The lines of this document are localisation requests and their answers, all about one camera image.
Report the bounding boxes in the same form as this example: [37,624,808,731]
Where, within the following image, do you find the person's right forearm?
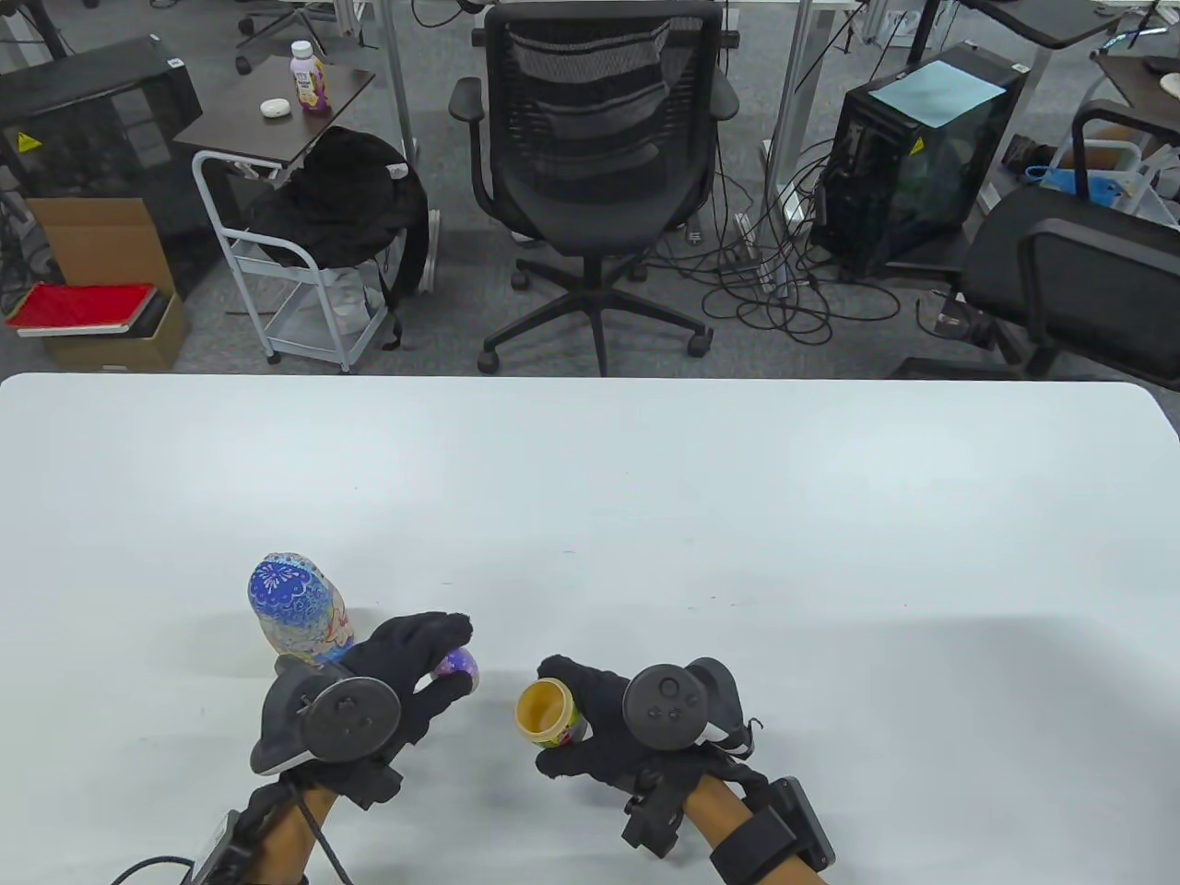
[682,774,831,885]

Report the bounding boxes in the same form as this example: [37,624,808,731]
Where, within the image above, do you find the medium Russian doll base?
[514,678,589,748]

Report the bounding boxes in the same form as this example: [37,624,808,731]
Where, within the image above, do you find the dark side table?
[173,55,377,171]
[1091,46,1180,121]

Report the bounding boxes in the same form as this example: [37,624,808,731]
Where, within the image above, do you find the white power strip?
[735,212,794,296]

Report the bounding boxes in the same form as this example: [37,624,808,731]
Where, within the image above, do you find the white metal cart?
[192,150,443,374]

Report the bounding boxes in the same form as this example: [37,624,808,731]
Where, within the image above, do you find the teal paper sheet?
[869,60,1006,130]

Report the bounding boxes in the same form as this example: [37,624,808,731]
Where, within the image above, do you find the grey desk leg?
[765,0,817,227]

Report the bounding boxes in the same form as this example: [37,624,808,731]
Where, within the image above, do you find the tangle of black cables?
[645,138,923,347]

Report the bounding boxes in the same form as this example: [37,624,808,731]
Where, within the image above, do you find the black padded office chair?
[890,101,1180,393]

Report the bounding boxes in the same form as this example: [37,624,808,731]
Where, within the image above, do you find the red notebook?
[5,282,158,337]

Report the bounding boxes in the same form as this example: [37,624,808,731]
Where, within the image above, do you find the black computer tower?
[809,41,1029,277]

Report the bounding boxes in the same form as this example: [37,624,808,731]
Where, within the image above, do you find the cardboard box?
[26,197,193,373]

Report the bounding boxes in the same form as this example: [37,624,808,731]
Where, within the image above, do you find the person's left forearm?
[258,784,337,885]

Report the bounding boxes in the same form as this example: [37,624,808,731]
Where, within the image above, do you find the large blue Russian doll head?
[247,551,335,646]

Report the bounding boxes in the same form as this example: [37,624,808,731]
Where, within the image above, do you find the person's left hand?
[304,612,480,812]

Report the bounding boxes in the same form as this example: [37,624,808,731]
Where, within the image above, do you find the blue bag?
[1026,164,1135,206]

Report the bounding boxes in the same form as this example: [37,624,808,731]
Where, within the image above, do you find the black round tracking controller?
[251,655,403,775]
[622,657,741,752]

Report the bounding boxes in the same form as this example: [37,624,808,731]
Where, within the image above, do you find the black backpack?
[247,126,431,351]

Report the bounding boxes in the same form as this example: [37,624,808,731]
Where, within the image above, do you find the purple label drink bottle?
[289,40,333,116]

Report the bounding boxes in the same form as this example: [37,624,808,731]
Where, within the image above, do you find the black cabinet with yellow sticker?
[0,35,204,296]

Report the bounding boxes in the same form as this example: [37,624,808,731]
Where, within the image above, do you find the black mesh office chair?
[449,0,741,377]

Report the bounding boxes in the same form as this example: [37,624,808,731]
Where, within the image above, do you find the black desk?
[959,0,1153,52]

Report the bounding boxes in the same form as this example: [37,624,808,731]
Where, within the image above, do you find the large floral Russian doll base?
[267,613,357,672]

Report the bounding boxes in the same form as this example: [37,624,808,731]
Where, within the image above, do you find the person's right hand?
[535,655,766,858]

